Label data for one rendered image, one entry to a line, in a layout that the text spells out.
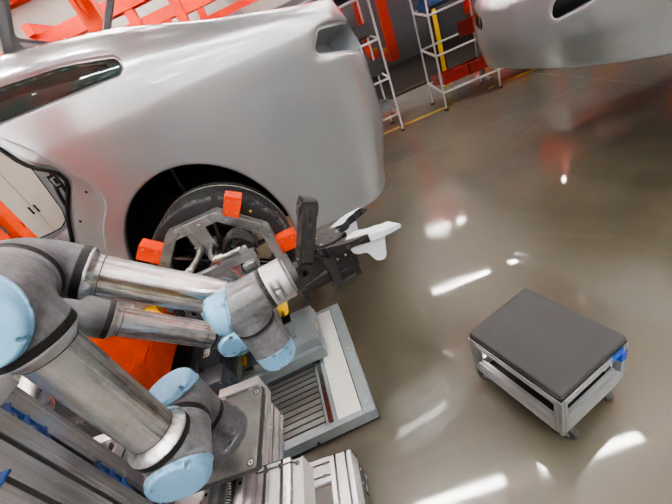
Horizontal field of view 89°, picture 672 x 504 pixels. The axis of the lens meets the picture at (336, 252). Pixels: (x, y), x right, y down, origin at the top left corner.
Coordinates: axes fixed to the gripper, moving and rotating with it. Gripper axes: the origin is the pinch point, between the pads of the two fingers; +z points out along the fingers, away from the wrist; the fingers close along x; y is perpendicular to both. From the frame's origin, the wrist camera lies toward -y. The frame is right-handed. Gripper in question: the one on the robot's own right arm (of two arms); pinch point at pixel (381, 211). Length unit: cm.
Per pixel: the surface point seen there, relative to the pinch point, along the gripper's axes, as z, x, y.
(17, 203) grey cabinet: -322, -554, -72
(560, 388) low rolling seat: 38, -11, 89
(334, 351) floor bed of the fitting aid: -22, -106, 102
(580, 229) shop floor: 147, -96, 111
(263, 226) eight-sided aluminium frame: -22, -89, 14
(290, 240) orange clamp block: -14, -90, 26
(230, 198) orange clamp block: -27, -88, -3
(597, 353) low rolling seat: 57, -13, 89
